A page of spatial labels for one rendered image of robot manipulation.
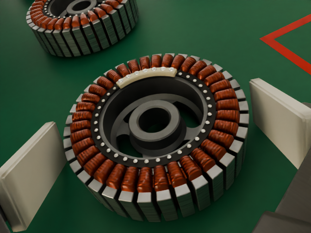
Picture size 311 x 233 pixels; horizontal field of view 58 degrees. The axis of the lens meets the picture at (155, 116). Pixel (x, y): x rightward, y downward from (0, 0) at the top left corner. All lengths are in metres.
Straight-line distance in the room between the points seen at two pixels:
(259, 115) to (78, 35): 0.17
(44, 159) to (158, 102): 0.08
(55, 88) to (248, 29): 0.18
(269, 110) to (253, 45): 0.11
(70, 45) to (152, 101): 0.12
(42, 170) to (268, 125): 0.13
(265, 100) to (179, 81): 0.06
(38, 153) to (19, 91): 0.13
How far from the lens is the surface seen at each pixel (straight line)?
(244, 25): 0.29
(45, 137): 0.18
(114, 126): 0.19
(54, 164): 0.19
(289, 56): 0.25
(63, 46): 0.29
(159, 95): 0.20
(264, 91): 0.17
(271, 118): 0.16
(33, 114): 0.26
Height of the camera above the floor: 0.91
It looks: 49 degrees down
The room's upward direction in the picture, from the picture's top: 17 degrees counter-clockwise
